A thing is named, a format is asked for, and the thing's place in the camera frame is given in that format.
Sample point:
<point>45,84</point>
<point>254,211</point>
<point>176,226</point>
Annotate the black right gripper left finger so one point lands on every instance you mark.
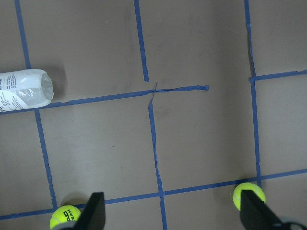
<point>93,216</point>

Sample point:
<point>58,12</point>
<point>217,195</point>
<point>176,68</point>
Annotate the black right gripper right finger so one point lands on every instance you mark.
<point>256,215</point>

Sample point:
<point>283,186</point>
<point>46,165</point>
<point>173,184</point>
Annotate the clear Wilson tennis ball can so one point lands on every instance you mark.
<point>25,89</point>

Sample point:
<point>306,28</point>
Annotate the yellow tennis ball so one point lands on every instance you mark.
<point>247,186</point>
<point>64,214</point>

